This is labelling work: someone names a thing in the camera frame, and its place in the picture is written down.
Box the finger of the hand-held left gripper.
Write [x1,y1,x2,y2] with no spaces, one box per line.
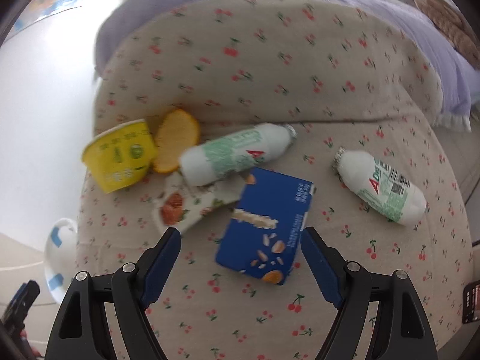
[0,280,41,332]

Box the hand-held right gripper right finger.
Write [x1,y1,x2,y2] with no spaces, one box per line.
[300,226,439,360]

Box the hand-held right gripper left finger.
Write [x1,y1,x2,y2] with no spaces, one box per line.
[45,227,183,360]

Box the white bin blue pattern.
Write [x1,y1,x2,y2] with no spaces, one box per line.
[44,217,80,305]

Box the dark blue drink carton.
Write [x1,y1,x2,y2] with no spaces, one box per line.
[214,167,314,286]

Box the white snack wrapper orange print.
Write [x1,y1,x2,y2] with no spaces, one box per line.
[151,172,247,237]

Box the white bottle green label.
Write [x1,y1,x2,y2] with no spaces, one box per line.
[331,148,428,227]
[178,122,297,187]

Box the yellow paper cup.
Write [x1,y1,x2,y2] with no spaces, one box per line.
[82,119,158,195]

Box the orange peel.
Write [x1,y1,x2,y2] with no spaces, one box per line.
[151,109,202,175]

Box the black smartphone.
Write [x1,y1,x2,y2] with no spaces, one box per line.
[461,280,480,325]

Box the purple blanket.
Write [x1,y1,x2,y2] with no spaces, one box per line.
[94,0,480,133]

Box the brown fuzzy pillow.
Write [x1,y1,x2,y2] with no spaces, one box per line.
[413,0,480,71]

